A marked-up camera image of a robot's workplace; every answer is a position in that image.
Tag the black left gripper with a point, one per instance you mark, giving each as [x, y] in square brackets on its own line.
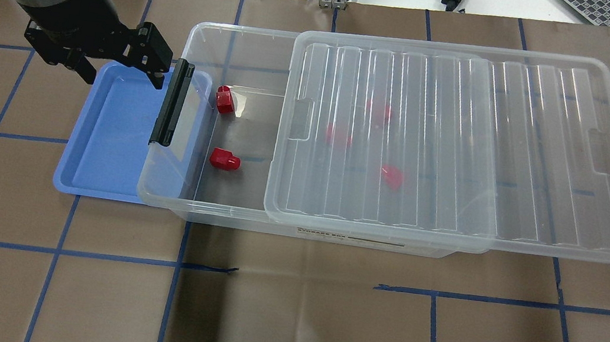
[84, 9]

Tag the red block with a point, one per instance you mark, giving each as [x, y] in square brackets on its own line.
[225, 102]
[337, 137]
[392, 177]
[379, 113]

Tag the clear plastic box lid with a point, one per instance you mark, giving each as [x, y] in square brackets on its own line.
[552, 142]

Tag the clear plastic storage box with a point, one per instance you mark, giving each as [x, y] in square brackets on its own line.
[287, 88]

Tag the blue plastic tray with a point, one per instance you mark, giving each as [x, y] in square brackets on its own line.
[108, 147]

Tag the red block front corner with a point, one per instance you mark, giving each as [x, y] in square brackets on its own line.
[224, 160]

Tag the red block under lid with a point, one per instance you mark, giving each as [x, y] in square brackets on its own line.
[337, 137]
[392, 177]
[379, 113]

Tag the black box latch handle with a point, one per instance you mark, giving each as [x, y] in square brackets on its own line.
[168, 115]

